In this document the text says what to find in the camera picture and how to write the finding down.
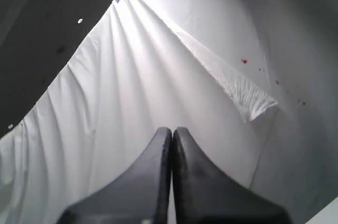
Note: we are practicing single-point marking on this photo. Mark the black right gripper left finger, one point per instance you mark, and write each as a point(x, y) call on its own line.
point(139, 195)

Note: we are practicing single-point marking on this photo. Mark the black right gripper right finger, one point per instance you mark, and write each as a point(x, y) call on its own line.
point(203, 193)

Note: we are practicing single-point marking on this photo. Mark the white backdrop cloth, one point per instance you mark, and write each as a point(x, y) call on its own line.
point(85, 84)

